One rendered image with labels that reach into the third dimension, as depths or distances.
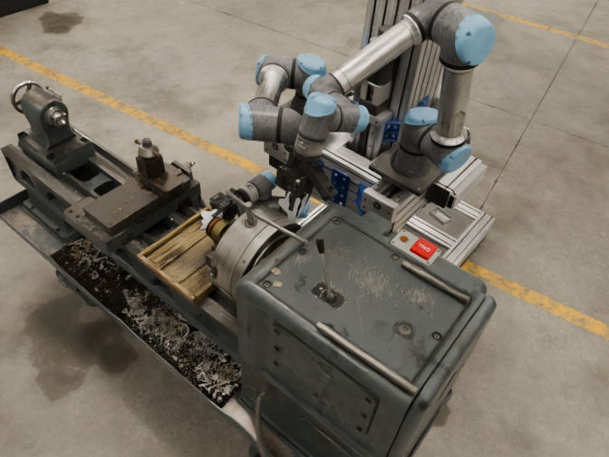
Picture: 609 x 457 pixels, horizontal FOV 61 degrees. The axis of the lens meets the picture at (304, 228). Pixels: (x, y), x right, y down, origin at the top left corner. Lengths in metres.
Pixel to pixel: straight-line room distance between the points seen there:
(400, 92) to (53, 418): 2.08
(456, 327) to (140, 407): 1.69
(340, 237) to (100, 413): 1.59
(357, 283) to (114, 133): 3.02
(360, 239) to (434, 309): 0.30
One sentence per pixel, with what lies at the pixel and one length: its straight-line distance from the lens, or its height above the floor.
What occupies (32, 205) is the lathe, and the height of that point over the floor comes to 0.58.
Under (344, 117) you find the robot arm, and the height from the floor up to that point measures 1.60.
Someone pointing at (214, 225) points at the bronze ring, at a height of 1.11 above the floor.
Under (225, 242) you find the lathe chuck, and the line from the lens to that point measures 1.56.
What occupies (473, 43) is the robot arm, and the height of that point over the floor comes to 1.75.
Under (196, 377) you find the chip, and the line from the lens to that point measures 2.03.
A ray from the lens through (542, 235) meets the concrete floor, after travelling 3.70.
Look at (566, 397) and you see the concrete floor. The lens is 3.00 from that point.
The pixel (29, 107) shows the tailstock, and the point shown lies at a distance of 2.43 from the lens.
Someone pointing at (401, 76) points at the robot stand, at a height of 1.40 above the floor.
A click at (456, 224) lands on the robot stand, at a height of 0.21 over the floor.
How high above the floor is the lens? 2.35
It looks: 46 degrees down
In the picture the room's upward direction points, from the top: 5 degrees clockwise
